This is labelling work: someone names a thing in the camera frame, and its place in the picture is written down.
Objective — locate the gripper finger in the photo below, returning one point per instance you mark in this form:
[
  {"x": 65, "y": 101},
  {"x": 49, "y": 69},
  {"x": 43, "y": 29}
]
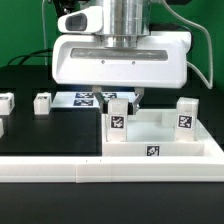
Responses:
[
  {"x": 134, "y": 106},
  {"x": 97, "y": 91}
]

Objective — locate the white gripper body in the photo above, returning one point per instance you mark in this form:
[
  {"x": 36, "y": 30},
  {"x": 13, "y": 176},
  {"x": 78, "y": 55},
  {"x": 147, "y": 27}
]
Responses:
[{"x": 158, "y": 61}]

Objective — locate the white square tabletop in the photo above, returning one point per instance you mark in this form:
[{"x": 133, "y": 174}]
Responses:
[{"x": 151, "y": 132}]

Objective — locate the white part at left edge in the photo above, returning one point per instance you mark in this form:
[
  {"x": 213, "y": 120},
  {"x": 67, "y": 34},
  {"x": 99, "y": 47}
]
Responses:
[{"x": 1, "y": 128}]

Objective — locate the white L-shaped fence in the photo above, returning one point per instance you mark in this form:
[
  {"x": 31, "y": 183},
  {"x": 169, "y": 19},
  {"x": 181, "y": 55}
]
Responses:
[{"x": 112, "y": 169}]

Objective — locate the white marker base plate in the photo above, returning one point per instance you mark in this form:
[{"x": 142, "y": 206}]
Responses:
[{"x": 86, "y": 99}]

